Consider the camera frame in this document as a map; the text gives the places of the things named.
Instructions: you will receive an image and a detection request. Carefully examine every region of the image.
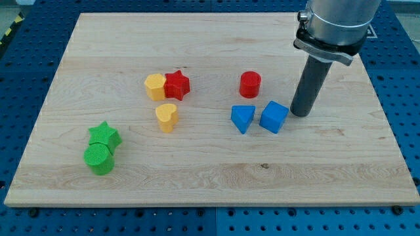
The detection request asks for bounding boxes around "yellow heart block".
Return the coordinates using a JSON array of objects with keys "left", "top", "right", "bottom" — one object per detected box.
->
[{"left": 155, "top": 103, "right": 179, "bottom": 133}]

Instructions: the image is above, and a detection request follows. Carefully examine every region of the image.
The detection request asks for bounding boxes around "blue triangle block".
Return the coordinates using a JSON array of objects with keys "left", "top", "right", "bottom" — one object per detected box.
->
[{"left": 230, "top": 105, "right": 256, "bottom": 134}]

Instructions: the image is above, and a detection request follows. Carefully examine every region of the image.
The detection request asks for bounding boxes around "green cylinder block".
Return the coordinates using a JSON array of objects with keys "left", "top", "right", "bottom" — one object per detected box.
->
[{"left": 83, "top": 144, "right": 114, "bottom": 176}]

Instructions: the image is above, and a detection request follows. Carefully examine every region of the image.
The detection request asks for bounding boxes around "light wooden board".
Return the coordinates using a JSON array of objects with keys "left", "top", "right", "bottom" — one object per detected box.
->
[{"left": 5, "top": 12, "right": 419, "bottom": 208}]

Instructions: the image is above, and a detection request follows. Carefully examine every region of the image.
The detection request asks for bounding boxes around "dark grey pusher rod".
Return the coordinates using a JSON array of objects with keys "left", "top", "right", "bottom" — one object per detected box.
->
[{"left": 290, "top": 56, "right": 332, "bottom": 117}]

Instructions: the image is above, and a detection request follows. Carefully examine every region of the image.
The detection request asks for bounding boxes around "red cylinder block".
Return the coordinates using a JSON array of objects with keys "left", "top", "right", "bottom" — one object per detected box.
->
[{"left": 239, "top": 71, "right": 262, "bottom": 98}]

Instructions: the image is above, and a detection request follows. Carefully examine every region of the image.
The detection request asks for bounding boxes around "red star block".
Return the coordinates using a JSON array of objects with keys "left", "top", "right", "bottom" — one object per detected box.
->
[{"left": 164, "top": 70, "right": 190, "bottom": 101}]

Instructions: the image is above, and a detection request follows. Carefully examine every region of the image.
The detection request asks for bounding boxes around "blue cube block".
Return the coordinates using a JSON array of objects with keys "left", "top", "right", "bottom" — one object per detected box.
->
[{"left": 259, "top": 101, "right": 289, "bottom": 134}]

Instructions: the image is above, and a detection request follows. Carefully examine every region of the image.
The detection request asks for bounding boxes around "green star block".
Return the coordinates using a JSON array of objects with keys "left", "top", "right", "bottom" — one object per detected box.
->
[{"left": 89, "top": 121, "right": 122, "bottom": 155}]

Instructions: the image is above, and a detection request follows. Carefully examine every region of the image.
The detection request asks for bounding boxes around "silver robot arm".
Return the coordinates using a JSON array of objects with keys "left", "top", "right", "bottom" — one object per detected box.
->
[{"left": 293, "top": 0, "right": 381, "bottom": 66}]

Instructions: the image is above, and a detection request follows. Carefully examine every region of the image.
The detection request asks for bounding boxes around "yellow hexagon block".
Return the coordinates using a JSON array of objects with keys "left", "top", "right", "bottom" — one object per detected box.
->
[{"left": 144, "top": 73, "right": 166, "bottom": 101}]

